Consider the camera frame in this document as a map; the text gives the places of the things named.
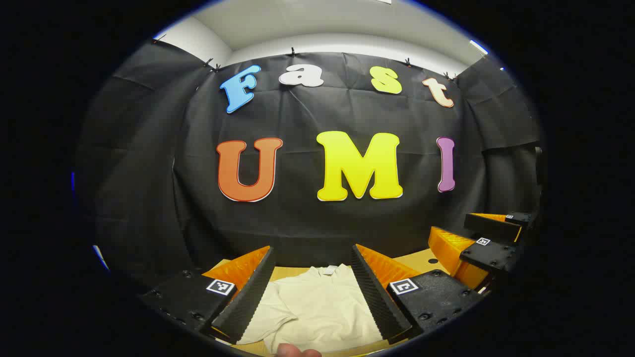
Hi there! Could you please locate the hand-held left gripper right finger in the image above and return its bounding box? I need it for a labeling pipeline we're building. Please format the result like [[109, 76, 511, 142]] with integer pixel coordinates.
[[350, 243, 486, 345]]

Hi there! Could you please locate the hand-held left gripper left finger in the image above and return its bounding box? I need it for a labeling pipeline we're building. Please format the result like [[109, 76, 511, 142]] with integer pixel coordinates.
[[140, 245, 276, 345]]

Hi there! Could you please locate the cream long-sleeved sweater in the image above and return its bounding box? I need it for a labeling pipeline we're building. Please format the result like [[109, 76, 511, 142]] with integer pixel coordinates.
[[237, 264, 385, 355]]

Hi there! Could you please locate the black backdrop cloth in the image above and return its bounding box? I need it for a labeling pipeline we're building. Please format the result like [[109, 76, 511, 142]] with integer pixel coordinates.
[[74, 40, 544, 298]]

